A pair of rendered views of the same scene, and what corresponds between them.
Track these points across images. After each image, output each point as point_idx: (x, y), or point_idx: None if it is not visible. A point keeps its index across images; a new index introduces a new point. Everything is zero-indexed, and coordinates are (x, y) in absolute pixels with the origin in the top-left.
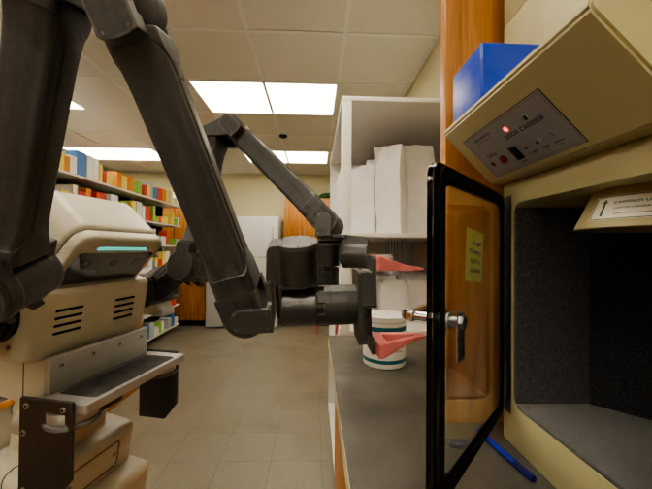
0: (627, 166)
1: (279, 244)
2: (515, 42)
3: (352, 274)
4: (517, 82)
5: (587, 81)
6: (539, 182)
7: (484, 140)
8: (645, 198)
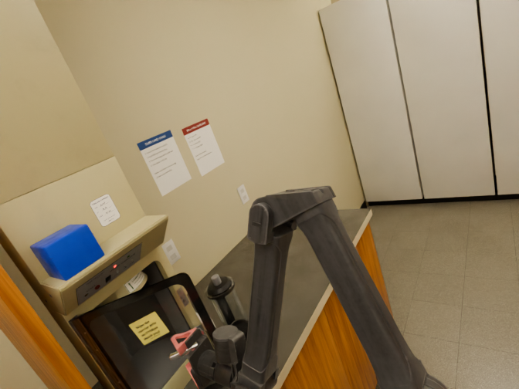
0: (143, 264)
1: (235, 332)
2: (19, 221)
3: (192, 359)
4: (137, 241)
5: (154, 237)
6: (100, 293)
7: (96, 279)
8: (137, 275)
